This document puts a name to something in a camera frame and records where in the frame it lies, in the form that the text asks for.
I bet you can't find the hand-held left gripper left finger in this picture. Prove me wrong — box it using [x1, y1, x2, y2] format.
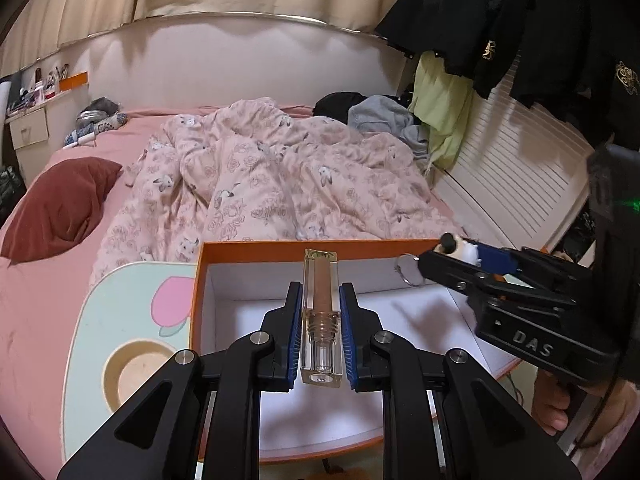
[56, 281, 305, 480]

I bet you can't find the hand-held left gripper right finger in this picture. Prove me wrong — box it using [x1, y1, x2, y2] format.
[339, 281, 586, 480]

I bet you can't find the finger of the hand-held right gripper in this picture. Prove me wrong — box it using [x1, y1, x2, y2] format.
[417, 251, 541, 307]
[477, 242, 593, 286]

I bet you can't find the small plush keychain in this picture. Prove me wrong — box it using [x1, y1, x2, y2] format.
[395, 232, 483, 287]

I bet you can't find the clear lip gloss tube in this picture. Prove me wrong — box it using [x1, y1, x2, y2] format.
[300, 248, 343, 389]

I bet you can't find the orange cardboard box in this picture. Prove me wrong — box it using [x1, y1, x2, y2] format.
[189, 239, 516, 463]

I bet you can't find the person's right hand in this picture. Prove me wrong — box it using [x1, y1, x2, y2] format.
[532, 367, 632, 448]

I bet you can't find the white slatted panel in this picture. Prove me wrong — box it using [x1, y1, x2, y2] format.
[435, 72, 608, 261]

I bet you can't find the pink floral blanket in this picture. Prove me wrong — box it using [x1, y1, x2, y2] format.
[97, 99, 461, 271]

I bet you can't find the yellow-green hanging garment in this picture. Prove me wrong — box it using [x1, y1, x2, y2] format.
[410, 52, 476, 168]

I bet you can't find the grey crumpled clothing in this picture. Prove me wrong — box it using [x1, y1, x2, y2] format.
[347, 96, 431, 156]

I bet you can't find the mint green bed table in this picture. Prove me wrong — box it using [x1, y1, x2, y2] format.
[62, 260, 523, 466]

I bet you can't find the black crumpled clothing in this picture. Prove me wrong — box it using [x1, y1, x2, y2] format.
[313, 91, 368, 118]

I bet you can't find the black hanging garment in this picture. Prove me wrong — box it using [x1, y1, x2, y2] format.
[375, 0, 508, 76]
[472, 0, 640, 151]

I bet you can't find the bed with pink sheet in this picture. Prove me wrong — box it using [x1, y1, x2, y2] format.
[0, 105, 466, 461]

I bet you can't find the dark red pillow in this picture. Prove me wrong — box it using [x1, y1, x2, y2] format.
[0, 156, 123, 265]

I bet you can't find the grey patterned clothes pile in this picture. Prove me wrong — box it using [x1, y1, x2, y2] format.
[65, 96, 128, 148]

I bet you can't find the black bag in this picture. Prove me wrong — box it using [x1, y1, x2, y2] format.
[0, 165, 26, 211]

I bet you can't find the small orange box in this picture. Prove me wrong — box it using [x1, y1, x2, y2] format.
[59, 72, 90, 93]

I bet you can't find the white nightstand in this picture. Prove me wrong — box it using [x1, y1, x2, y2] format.
[5, 105, 51, 150]

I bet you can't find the cluster of small bottles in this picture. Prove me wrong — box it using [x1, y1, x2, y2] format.
[7, 65, 71, 111]

